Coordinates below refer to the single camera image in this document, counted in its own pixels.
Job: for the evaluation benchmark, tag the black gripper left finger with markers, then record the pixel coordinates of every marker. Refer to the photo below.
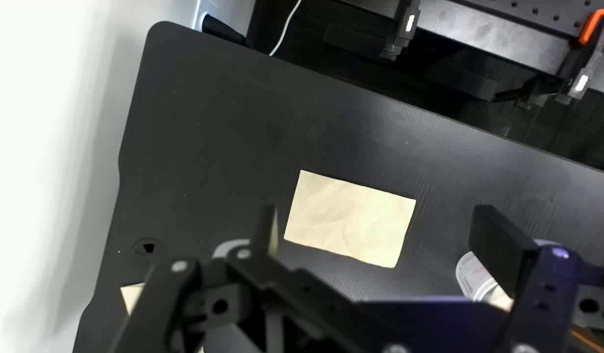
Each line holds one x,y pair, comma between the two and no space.
267,236

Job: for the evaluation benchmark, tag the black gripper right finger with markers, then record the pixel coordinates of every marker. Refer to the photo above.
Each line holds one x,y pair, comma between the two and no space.
503,248

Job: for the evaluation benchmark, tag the clear plastic cup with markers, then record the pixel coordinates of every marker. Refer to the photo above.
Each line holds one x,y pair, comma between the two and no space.
540,276

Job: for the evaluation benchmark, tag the black table cart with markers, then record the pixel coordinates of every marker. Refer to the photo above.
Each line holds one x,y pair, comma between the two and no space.
218,132

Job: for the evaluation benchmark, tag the beige paper napkin far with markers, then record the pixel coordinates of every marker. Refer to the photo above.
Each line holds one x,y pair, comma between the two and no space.
350,221

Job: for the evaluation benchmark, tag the beige paper napkin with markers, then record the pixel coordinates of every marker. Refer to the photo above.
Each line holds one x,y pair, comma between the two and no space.
350,221
130,295

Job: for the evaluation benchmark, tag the beige paper napkin left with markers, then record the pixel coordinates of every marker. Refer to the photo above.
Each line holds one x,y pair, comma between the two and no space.
130,295

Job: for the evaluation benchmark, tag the orange black clamp right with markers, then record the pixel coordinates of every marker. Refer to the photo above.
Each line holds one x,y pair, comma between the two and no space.
583,60

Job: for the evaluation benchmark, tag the black clamp left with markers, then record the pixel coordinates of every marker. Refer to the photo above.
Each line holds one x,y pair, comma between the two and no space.
403,34

